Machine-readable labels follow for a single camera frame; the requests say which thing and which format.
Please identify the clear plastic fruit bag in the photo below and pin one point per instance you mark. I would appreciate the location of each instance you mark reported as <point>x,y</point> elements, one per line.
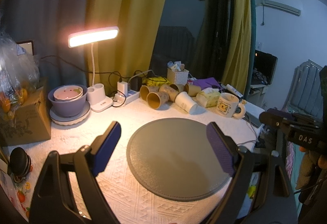
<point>19,77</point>

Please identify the pink inner bowl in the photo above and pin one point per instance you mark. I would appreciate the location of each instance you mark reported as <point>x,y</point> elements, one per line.
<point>68,93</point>

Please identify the brown paper cup back left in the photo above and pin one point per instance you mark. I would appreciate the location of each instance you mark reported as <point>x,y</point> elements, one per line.
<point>145,90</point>

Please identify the white bear mug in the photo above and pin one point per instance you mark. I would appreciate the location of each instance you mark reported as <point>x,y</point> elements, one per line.
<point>229,106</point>

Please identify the white power strip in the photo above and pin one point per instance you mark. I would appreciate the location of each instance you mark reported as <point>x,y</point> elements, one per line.
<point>120,99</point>

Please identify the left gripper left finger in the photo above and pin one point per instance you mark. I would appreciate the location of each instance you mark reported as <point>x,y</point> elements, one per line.
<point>53,200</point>

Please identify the white paper cup green print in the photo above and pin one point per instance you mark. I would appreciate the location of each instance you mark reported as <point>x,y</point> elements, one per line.
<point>184,101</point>

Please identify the purple cloth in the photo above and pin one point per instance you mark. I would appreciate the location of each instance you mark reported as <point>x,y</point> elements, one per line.
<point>205,83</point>

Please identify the white lotion tube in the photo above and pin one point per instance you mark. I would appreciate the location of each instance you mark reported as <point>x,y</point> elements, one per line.
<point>234,91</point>

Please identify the brown paper cup front left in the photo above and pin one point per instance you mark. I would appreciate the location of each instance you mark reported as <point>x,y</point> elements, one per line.
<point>156,99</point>

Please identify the grey chair back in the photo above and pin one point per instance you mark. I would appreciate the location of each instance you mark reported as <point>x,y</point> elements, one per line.
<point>304,95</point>

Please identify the black monitor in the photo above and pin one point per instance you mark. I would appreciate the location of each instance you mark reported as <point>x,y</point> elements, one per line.
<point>263,68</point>

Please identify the white lattice basket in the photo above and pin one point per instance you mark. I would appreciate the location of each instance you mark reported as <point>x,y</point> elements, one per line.
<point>176,73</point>

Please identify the yellow curtain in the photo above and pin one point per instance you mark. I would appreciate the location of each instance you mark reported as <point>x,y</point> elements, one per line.
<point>138,22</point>
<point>237,64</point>

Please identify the cardboard box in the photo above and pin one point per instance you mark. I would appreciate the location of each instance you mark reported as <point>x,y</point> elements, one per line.
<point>31,121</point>

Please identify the brown paper cup plain middle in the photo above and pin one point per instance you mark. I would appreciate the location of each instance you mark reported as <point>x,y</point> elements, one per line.
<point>177,87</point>

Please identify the brown paper cup right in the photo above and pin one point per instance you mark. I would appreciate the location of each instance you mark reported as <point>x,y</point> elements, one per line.
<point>192,90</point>

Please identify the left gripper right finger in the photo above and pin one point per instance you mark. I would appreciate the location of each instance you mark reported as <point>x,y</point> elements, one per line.
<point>238,163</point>

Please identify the white desk lamp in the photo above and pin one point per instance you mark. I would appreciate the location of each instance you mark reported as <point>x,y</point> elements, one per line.
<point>96,96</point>

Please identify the yellow curtain right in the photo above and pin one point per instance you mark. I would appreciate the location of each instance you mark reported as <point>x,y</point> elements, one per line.
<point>237,64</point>

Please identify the round grey placemat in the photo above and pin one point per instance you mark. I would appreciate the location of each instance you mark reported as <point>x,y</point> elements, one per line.
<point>172,158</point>

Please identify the yellow snack packet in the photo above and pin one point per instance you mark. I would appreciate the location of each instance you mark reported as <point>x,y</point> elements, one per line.
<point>157,81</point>

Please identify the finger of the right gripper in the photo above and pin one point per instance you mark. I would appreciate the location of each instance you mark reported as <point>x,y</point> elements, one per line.
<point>275,118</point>

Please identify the purple bowl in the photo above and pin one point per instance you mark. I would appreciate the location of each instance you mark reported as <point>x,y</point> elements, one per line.
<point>68,108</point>

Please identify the black round pouch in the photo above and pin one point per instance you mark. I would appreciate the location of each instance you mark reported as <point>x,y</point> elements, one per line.
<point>20,164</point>

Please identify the yellow tissue pack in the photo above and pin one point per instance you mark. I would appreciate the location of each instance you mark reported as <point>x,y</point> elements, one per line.
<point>208,97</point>

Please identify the yellow curtain left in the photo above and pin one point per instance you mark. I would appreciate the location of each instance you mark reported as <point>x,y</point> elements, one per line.
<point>138,22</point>

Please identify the white charger plug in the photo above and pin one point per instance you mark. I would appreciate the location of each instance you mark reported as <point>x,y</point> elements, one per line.
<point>122,87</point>

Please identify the white textured tablecloth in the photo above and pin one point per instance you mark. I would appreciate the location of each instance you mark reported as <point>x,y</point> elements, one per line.
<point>128,199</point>

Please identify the brown paper cup patterned middle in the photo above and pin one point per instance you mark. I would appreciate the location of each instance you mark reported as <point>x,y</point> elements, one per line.
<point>172,93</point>

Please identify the black power adapter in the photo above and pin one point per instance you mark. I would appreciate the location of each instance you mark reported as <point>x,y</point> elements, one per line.
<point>136,83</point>

